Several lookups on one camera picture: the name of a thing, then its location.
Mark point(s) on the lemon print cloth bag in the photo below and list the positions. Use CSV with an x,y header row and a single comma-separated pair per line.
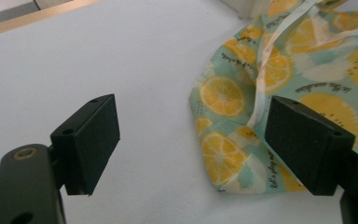
x,y
223,96

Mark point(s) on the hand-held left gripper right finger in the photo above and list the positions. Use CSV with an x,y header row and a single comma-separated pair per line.
x,y
304,146

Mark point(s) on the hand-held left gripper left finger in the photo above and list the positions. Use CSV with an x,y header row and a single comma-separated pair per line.
x,y
87,140

